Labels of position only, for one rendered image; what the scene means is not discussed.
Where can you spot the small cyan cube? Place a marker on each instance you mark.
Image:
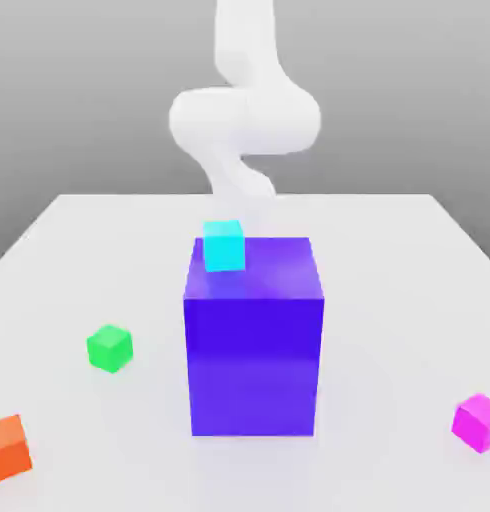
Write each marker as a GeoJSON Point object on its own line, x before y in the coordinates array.
{"type": "Point", "coordinates": [224, 248]}

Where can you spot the large blue box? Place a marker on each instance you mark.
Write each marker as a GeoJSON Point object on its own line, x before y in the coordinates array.
{"type": "Point", "coordinates": [253, 360]}

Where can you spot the small green cube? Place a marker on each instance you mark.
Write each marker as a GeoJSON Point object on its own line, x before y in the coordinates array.
{"type": "Point", "coordinates": [110, 348]}

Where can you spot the small magenta cube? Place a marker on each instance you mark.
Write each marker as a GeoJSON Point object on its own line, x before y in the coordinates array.
{"type": "Point", "coordinates": [478, 423]}

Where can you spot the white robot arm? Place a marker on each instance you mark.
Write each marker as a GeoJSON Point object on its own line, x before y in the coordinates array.
{"type": "Point", "coordinates": [245, 120]}

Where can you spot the small orange cube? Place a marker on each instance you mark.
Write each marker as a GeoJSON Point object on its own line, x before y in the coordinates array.
{"type": "Point", "coordinates": [7, 450]}

